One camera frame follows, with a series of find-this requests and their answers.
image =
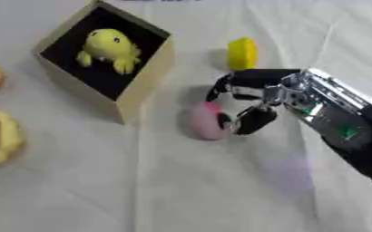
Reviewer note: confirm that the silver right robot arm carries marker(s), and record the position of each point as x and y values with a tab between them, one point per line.
338	118

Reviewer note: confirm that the pink toy peach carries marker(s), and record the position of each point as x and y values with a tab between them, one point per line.
207	120

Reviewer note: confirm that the tan cardboard box black inside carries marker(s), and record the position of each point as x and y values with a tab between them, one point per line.
141	79

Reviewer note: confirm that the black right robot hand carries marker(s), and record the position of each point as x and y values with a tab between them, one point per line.
258	79

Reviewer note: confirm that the yellow block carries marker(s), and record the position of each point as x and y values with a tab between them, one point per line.
242	54

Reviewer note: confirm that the yellow soft toy octopus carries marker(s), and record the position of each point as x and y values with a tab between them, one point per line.
110	50

